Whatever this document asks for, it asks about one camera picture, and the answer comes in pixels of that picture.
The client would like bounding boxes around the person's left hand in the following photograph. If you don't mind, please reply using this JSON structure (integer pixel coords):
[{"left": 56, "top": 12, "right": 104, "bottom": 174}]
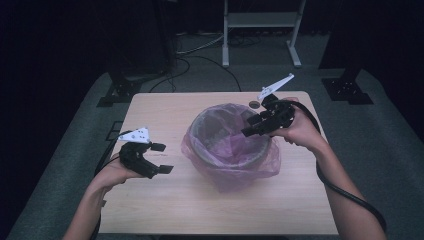
[{"left": 91, "top": 153, "right": 148, "bottom": 195}]

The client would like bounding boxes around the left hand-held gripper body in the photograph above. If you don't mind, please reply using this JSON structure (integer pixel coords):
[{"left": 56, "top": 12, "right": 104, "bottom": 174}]
[{"left": 117, "top": 127, "right": 160, "bottom": 179}]

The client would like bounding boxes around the grey floor cable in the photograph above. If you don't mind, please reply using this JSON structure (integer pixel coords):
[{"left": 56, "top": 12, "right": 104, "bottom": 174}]
[{"left": 175, "top": 29, "right": 232, "bottom": 56}]

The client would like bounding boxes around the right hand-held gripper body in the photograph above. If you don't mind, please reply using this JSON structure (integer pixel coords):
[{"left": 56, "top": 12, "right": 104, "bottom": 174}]
[{"left": 256, "top": 73, "right": 296, "bottom": 136}]

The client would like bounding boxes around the long black floor cable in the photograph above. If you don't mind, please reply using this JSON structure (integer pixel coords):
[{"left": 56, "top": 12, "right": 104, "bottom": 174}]
[{"left": 174, "top": 54, "right": 243, "bottom": 93}]

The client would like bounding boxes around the person's right hand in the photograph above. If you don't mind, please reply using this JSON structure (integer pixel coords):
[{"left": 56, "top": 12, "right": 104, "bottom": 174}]
[{"left": 268, "top": 96, "right": 330, "bottom": 155}]

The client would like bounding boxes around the pink plastic bag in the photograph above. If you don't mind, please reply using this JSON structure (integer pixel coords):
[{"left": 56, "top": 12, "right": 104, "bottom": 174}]
[{"left": 180, "top": 103, "right": 282, "bottom": 193}]

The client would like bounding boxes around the black stand with flat base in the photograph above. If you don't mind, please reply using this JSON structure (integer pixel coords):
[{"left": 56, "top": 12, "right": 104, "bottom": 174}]
[
  {"left": 96, "top": 0, "right": 178, "bottom": 108},
  {"left": 318, "top": 0, "right": 374, "bottom": 106}
]

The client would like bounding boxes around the right hand-held gripper black cable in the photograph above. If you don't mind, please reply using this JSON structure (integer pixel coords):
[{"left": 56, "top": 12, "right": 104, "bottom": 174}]
[{"left": 288, "top": 99, "right": 388, "bottom": 234}]

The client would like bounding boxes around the looped black floor cable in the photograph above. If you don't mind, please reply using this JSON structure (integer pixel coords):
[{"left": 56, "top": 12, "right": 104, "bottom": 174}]
[{"left": 148, "top": 57, "right": 192, "bottom": 93}]

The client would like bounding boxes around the green plastic bin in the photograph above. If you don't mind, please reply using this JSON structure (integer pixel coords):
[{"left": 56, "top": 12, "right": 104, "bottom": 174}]
[{"left": 188, "top": 105, "right": 273, "bottom": 168}]

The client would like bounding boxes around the white metal stand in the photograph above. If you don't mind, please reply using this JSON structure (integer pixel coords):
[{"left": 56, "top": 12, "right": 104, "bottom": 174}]
[{"left": 221, "top": 0, "right": 307, "bottom": 69}]

